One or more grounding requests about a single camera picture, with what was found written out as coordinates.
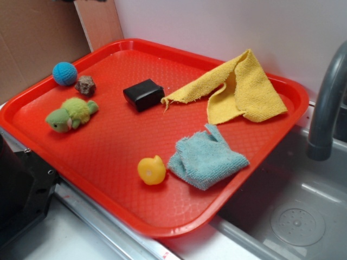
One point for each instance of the red plastic tray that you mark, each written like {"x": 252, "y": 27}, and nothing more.
{"x": 101, "y": 157}

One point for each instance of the light blue cloth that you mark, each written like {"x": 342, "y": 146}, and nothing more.
{"x": 205, "y": 158}

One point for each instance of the black square block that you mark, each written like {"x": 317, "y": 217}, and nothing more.
{"x": 144, "y": 95}

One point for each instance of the yellow rubber duck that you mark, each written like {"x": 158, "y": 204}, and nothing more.
{"x": 152, "y": 171}

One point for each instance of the yellow cloth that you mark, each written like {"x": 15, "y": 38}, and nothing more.
{"x": 235, "y": 88}

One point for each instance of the brown rock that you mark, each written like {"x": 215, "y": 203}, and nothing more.
{"x": 86, "y": 86}

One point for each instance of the green plush turtle toy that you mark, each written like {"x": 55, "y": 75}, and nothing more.
{"x": 72, "y": 114}

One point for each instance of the blue knitted ball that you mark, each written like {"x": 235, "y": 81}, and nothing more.
{"x": 65, "y": 74}

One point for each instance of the grey sink basin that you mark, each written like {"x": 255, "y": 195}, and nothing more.
{"x": 291, "y": 207}

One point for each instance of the grey faucet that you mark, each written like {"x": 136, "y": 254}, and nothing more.
{"x": 329, "y": 116}

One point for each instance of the brown cardboard panel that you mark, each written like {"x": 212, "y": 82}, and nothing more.
{"x": 35, "y": 35}

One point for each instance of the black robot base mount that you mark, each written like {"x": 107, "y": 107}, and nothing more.
{"x": 27, "y": 185}

